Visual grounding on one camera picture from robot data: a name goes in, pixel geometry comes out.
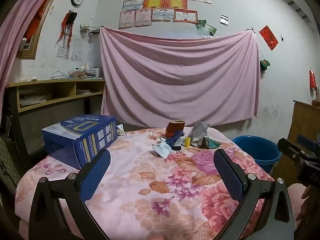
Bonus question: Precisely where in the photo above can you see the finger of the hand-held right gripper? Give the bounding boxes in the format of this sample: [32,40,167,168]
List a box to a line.
[277,137,305,167]
[297,134,320,155]

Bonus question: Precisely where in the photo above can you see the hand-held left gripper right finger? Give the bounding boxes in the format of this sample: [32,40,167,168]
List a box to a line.
[213,149,295,240]

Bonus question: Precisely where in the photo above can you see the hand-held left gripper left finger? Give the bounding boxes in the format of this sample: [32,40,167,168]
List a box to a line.
[29,149,111,240]

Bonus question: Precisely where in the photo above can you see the blue plastic bucket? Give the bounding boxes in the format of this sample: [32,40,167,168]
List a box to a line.
[232,135,282,173]

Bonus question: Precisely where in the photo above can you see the person's right hand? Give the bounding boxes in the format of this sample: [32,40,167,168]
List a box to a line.
[296,185,320,230]

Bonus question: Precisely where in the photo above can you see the green wrapper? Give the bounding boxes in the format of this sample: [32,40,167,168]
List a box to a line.
[201,137,222,149]

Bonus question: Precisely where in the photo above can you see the blue carton box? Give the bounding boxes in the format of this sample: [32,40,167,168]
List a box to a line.
[42,115,118,170]

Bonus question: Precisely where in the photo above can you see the crumpled grey paper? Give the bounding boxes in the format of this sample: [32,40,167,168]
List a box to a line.
[187,120,210,147]

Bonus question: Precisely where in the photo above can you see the floral pink blanket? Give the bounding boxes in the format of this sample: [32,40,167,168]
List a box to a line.
[15,127,308,240]

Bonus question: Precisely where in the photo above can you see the red envelope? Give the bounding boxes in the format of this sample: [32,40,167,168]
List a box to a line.
[309,70,317,90]

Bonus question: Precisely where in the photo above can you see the blue crumpled wrapper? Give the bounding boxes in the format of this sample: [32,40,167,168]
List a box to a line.
[165,130,185,147]

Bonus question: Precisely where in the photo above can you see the white plastic packet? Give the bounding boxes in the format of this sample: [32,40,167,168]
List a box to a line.
[152,141,174,159]

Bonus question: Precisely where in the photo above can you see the black mesh chair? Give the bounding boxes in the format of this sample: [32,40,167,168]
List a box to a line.
[0,115,23,193]

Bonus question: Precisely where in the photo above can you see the papers inside shelf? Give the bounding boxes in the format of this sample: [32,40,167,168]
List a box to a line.
[19,94,48,107]

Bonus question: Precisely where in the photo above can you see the wooden shelf headboard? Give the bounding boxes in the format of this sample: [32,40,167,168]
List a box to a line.
[6,79,105,113]

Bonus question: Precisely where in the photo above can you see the stack of papers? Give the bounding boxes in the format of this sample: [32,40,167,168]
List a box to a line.
[51,64,102,80]

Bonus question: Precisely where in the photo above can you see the pink hanging sheet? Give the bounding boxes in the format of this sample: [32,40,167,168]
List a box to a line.
[99,27,260,128]

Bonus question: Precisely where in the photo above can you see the red hanging decoration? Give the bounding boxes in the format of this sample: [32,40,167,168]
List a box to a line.
[57,10,77,48]

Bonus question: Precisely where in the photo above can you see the pink curtain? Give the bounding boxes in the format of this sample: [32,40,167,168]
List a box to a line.
[0,0,62,98]

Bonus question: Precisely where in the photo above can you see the red wall poster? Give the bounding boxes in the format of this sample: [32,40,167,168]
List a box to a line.
[259,25,279,51]

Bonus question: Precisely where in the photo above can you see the wooden window frame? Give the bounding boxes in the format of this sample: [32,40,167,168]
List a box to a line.
[15,0,65,60]

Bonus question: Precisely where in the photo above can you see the wire wall rack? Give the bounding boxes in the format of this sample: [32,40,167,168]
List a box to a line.
[80,24,100,34]

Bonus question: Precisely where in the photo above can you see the green wall photos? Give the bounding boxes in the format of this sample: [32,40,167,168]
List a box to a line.
[196,19,217,37]

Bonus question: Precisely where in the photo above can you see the group of wall certificates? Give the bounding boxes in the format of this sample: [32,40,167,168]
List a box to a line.
[118,0,212,29]

